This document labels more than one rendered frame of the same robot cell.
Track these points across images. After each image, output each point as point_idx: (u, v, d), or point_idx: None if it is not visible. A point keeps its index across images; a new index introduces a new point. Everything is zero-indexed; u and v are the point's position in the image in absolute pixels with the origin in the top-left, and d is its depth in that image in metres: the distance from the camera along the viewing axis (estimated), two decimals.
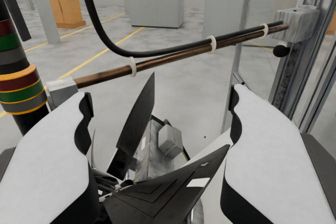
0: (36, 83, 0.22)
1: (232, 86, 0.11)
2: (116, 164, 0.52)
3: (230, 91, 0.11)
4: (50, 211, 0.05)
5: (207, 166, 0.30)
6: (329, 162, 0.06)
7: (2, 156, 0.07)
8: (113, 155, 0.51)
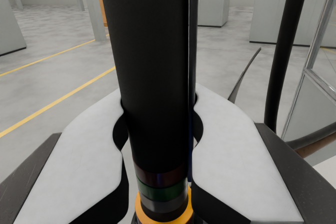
0: (193, 218, 0.15)
1: None
2: None
3: None
4: (83, 202, 0.06)
5: None
6: (281, 146, 0.07)
7: (49, 140, 0.08)
8: None
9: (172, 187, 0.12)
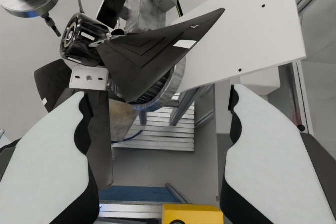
0: None
1: (232, 86, 0.11)
2: (106, 12, 0.50)
3: (230, 91, 0.11)
4: (50, 211, 0.05)
5: (197, 29, 0.31)
6: (329, 162, 0.06)
7: (2, 156, 0.07)
8: (102, 2, 0.48)
9: None
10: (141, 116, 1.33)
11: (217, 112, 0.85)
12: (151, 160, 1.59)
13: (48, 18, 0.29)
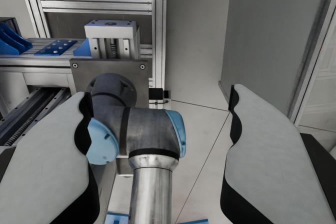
0: None
1: (232, 86, 0.11)
2: None
3: (230, 91, 0.11)
4: (50, 211, 0.05)
5: None
6: (329, 162, 0.06)
7: (2, 156, 0.07)
8: None
9: None
10: None
11: None
12: None
13: None
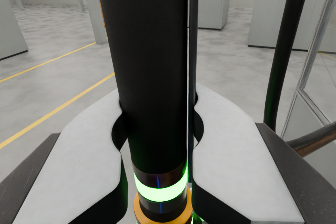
0: (192, 219, 0.15)
1: None
2: None
3: None
4: (82, 202, 0.06)
5: None
6: (282, 146, 0.07)
7: (48, 140, 0.08)
8: None
9: (171, 188, 0.11)
10: None
11: None
12: None
13: None
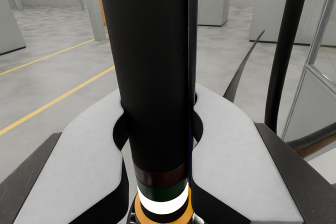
0: (194, 219, 0.15)
1: None
2: None
3: None
4: (83, 202, 0.06)
5: None
6: (281, 146, 0.07)
7: (49, 139, 0.08)
8: None
9: (172, 188, 0.11)
10: None
11: None
12: None
13: None
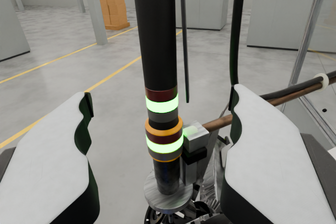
0: (182, 135, 0.23)
1: (232, 86, 0.11)
2: None
3: (230, 91, 0.11)
4: (50, 211, 0.05)
5: None
6: (329, 162, 0.06)
7: (2, 156, 0.07)
8: None
9: (168, 103, 0.20)
10: None
11: None
12: None
13: None
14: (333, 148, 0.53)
